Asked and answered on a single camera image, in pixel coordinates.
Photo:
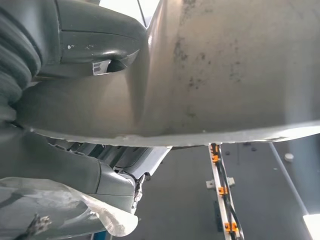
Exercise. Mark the white round ceiling fixture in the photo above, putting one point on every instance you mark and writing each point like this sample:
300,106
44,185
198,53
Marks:
289,157

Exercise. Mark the bright ceiling light panel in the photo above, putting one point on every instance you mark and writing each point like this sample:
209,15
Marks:
313,228

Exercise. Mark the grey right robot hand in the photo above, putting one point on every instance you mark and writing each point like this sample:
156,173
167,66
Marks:
62,172

